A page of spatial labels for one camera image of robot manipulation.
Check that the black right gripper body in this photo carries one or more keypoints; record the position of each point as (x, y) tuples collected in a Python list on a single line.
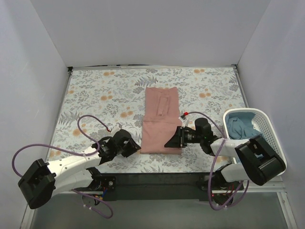
[(180, 136)]

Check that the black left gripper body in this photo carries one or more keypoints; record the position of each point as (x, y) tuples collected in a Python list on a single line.
[(126, 148)]

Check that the pink t shirt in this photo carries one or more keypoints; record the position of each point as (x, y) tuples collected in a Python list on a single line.
[(160, 120)]

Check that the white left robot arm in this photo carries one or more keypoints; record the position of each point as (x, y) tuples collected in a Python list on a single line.
[(44, 180)]

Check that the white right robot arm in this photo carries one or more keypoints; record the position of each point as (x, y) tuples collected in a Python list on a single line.
[(260, 157)]

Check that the blue t shirt in basket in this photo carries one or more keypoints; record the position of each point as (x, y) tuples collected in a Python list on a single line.
[(239, 125)]

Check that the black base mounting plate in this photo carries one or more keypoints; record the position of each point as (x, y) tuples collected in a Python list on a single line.
[(149, 186)]

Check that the floral patterned table mat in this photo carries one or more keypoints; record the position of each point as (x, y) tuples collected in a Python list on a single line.
[(99, 99)]

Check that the white plastic laundry basket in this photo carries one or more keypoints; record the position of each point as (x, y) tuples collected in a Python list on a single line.
[(261, 123)]

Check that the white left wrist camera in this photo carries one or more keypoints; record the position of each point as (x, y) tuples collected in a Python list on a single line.
[(116, 128)]

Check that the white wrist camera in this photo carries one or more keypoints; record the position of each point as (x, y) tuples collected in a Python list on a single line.
[(184, 120), (116, 128)]

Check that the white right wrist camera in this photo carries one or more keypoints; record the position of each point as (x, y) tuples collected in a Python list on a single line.
[(184, 120)]

